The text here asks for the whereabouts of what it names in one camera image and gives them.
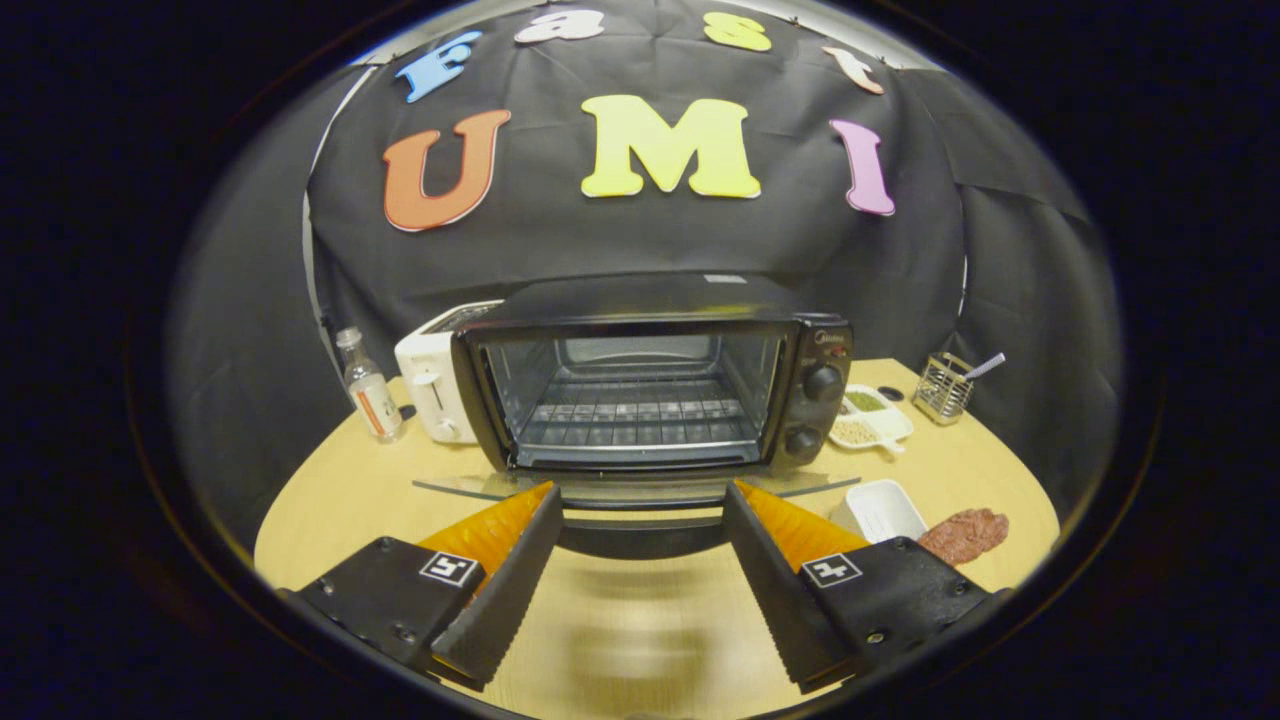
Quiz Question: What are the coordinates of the black toaster oven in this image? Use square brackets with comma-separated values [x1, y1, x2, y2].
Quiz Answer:
[412, 272, 861, 561]

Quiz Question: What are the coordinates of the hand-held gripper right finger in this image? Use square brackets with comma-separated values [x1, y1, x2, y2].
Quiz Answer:
[722, 479, 1011, 694]

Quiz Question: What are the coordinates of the clear plastic bottle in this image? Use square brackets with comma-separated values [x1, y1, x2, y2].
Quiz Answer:
[335, 326, 404, 442]

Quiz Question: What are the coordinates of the white divided bean plate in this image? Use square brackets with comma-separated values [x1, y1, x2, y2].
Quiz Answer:
[828, 384, 915, 457]

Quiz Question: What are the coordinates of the metal wire utensil basket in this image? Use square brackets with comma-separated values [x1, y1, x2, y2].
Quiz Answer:
[912, 352, 976, 426]

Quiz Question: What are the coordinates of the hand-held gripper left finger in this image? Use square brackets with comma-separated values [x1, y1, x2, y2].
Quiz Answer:
[275, 481, 566, 691]

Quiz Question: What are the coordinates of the white bread toaster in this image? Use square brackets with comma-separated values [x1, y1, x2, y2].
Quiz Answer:
[394, 300, 504, 445]

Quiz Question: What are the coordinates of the white rectangular tray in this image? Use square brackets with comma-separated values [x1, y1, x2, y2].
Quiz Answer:
[830, 479, 929, 544]

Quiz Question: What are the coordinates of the red meat slice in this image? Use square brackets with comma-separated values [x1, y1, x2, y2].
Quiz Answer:
[917, 508, 1011, 567]

